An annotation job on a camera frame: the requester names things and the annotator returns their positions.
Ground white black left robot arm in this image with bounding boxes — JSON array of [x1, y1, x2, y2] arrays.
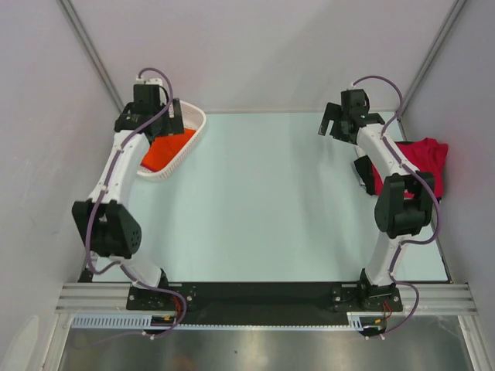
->
[[72, 77, 183, 310]]

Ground orange t shirt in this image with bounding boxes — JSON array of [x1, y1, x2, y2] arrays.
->
[[141, 128, 196, 172]]

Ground white slotted cable duct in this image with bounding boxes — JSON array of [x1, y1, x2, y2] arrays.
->
[[71, 314, 364, 331]]

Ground white perforated plastic basket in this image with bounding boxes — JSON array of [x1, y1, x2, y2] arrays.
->
[[138, 100, 207, 182]]

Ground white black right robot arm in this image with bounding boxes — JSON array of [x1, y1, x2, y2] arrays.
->
[[318, 89, 439, 311]]

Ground magenta folded t shirt stack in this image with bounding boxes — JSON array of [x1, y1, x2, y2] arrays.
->
[[367, 138, 449, 202]]

